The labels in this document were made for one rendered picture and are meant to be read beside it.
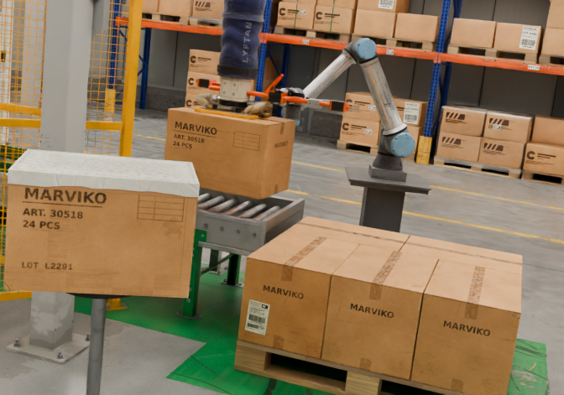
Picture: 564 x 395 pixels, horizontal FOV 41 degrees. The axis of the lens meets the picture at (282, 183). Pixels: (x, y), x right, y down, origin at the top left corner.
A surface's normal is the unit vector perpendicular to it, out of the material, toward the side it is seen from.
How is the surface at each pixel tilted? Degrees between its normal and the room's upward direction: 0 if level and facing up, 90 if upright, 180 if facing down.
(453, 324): 90
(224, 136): 90
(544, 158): 91
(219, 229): 90
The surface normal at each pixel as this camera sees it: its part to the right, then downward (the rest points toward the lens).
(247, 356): -0.31, 0.15
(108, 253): 0.18, 0.20
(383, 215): -0.04, 0.18
